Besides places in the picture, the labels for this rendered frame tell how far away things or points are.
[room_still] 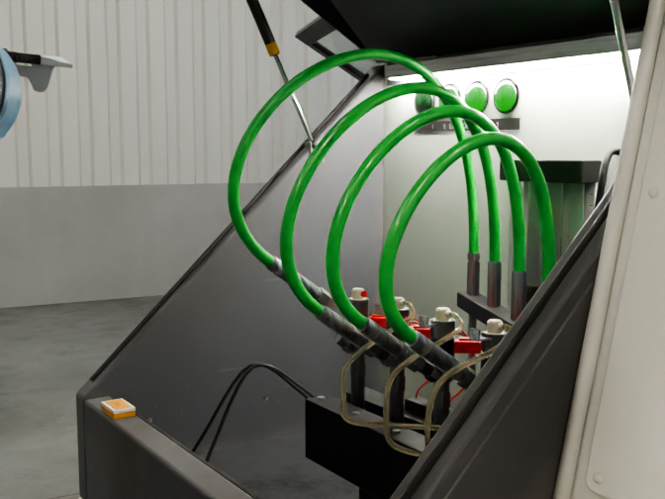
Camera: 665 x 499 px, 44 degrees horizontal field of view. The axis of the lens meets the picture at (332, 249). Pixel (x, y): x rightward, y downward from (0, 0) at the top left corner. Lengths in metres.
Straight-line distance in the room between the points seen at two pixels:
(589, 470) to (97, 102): 6.92
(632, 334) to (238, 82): 7.23
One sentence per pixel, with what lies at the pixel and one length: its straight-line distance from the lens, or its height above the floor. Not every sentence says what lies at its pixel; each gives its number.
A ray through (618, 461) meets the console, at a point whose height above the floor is 1.04.
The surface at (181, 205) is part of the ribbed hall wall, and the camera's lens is 7.68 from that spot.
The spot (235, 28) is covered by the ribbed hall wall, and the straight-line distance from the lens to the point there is 7.93.
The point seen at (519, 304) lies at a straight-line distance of 1.01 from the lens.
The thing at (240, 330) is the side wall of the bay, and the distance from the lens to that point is 1.34.
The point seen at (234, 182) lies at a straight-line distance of 0.95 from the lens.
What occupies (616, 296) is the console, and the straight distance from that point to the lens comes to 0.79.
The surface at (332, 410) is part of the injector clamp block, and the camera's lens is 1.06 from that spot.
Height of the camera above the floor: 1.30
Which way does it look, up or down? 7 degrees down
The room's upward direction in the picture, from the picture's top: straight up
